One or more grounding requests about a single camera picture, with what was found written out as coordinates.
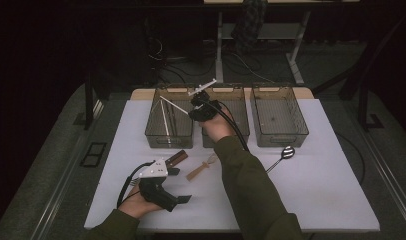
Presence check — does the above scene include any right hand-held gripper cable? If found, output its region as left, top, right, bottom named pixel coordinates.
left=204, top=99, right=251, bottom=153

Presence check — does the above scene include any person's right hand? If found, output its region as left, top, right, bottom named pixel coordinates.
left=198, top=110, right=238, bottom=143

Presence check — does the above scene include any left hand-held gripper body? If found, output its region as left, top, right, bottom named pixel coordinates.
left=137, top=158, right=179, bottom=213

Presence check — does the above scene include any dark metal stand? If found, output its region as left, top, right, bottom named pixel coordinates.
left=311, top=14, right=406, bottom=132
left=83, top=64, right=111, bottom=131

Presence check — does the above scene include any left hand-held gripper cable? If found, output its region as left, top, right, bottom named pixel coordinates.
left=116, top=160, right=156, bottom=210

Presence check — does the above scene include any black slotted spoon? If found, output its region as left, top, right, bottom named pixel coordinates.
left=265, top=145, right=296, bottom=175

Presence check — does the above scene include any hand-held gripper cable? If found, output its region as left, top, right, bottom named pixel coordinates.
left=116, top=160, right=156, bottom=210
left=204, top=99, right=251, bottom=153

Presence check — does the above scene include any black metal chopstick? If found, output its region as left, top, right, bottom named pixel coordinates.
left=167, top=101, right=175, bottom=137
left=171, top=101, right=179, bottom=137

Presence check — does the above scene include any smoked clear plastic bin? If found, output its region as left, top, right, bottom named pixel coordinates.
left=249, top=85, right=310, bottom=149
left=144, top=86, right=195, bottom=150
left=201, top=85, right=251, bottom=149

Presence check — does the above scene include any small wooden utensil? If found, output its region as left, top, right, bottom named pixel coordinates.
left=185, top=153, right=219, bottom=182

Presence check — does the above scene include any person's left hand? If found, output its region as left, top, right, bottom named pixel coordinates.
left=117, top=192, right=164, bottom=220

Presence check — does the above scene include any white chopstick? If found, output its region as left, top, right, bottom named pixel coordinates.
left=158, top=95, right=190, bottom=115
left=159, top=99, right=171, bottom=138

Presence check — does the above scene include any dark patterned cloth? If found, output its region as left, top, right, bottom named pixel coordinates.
left=230, top=0, right=269, bottom=55

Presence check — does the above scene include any wooden-handled knife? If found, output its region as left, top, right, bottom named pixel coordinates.
left=166, top=153, right=190, bottom=168

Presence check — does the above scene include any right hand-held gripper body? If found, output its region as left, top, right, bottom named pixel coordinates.
left=187, top=78, right=223, bottom=123

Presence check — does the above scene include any white table cover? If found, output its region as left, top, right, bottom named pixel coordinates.
left=83, top=97, right=381, bottom=234

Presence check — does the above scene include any black floor cable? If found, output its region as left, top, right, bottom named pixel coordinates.
left=146, top=35, right=219, bottom=85
left=335, top=132, right=367, bottom=186

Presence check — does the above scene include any desk with metal legs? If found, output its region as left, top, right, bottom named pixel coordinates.
left=203, top=0, right=361, bottom=85

